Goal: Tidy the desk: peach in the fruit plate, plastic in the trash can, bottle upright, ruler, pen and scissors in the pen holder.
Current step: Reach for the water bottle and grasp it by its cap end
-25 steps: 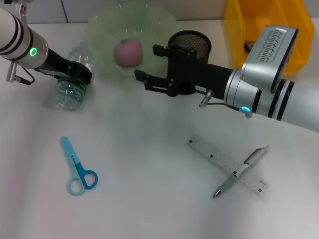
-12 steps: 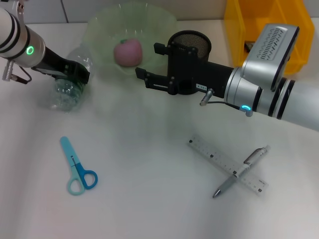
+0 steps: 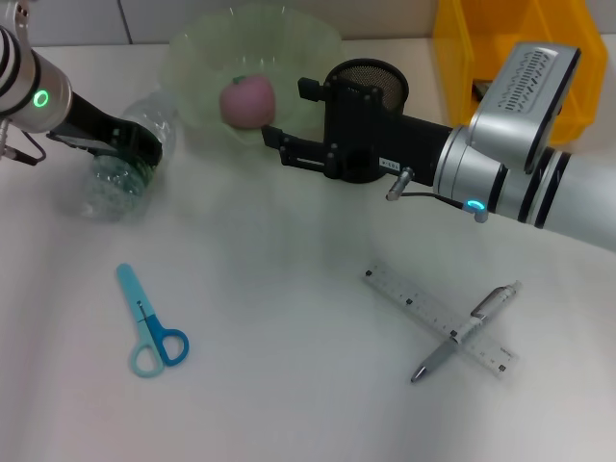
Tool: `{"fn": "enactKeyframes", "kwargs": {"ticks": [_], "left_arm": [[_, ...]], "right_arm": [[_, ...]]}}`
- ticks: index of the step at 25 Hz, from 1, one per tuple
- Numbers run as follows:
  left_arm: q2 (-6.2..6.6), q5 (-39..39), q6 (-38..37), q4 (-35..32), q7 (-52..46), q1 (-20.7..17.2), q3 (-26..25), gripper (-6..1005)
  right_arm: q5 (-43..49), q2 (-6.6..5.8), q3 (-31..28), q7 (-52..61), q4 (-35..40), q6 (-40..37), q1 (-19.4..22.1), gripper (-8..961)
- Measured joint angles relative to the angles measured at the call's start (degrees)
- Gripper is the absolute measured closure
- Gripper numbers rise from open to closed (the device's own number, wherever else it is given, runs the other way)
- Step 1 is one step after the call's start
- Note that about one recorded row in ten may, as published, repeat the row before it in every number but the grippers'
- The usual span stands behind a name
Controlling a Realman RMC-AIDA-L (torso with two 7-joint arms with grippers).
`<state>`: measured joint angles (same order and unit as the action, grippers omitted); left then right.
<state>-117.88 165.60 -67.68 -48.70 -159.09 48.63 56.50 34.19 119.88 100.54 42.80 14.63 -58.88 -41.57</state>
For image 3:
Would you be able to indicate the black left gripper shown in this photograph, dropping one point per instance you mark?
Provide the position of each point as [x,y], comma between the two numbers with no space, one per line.
[89,127]

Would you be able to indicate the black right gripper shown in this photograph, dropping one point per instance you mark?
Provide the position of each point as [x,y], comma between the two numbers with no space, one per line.
[375,139]

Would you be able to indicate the pink toy peach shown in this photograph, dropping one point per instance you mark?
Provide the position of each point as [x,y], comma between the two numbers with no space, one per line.
[248,101]

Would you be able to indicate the clear green-label water bottle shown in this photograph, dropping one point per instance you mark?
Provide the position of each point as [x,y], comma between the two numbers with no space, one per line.
[110,192]

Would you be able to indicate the translucent green fruit bowl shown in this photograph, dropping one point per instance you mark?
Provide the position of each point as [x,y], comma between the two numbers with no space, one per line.
[207,58]

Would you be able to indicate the green plastic wrapper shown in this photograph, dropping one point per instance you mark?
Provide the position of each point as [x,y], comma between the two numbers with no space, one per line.
[481,90]

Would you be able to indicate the black mesh pen holder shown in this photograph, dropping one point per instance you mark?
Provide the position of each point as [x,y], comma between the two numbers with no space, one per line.
[380,79]

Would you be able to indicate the blue safety scissors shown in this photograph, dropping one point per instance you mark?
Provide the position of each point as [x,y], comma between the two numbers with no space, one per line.
[137,300]

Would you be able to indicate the clear plastic ruler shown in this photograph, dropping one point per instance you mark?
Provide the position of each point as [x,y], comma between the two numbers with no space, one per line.
[409,293]

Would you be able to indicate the white grey ballpoint pen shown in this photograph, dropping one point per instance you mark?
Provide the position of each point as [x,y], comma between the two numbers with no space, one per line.
[486,313]

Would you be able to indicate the yellow plastic bin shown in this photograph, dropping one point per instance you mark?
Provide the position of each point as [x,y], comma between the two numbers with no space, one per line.
[457,58]

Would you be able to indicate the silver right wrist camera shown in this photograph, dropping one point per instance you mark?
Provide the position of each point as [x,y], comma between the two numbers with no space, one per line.
[524,106]

